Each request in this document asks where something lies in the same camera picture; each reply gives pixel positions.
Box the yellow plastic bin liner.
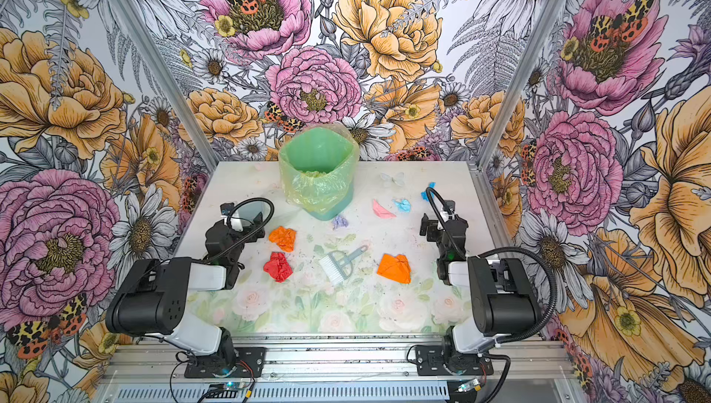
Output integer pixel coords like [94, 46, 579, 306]
[278, 122, 360, 215]

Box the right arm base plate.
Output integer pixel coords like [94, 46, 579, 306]
[407, 345, 494, 376]

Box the green trash bin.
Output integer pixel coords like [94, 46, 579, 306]
[278, 126, 360, 222]

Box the aluminium front rail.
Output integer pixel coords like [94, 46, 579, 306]
[102, 334, 573, 384]

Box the light blue crumpled paper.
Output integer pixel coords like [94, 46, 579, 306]
[394, 199, 412, 214]

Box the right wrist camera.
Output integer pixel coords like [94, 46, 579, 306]
[438, 208, 455, 222]

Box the small orange crumpled paper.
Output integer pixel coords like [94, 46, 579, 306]
[268, 226, 296, 253]

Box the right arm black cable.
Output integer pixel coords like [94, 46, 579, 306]
[425, 185, 558, 344]

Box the grey-blue hand brush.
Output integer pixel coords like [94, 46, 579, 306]
[318, 246, 368, 286]

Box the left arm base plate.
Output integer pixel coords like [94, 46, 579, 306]
[184, 347, 267, 379]

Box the purple crumpled paper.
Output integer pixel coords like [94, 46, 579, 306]
[331, 214, 349, 230]

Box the left aluminium corner post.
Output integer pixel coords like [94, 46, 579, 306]
[108, 0, 220, 173]

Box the red crumpled paper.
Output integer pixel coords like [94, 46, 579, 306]
[263, 252, 293, 283]

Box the grey-blue dustpan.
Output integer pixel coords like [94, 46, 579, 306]
[226, 201, 264, 232]

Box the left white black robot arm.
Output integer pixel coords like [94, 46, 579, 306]
[106, 214, 265, 378]

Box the pink paper scrap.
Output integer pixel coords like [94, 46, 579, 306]
[371, 199, 396, 219]

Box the right aluminium corner post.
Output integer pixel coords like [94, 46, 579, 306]
[476, 0, 566, 172]

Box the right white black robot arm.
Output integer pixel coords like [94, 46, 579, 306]
[416, 214, 547, 375]

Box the aluminium corner post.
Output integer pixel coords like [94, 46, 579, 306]
[476, 0, 566, 172]
[108, 0, 220, 173]

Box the large orange crumpled paper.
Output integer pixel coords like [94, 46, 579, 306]
[377, 254, 411, 285]

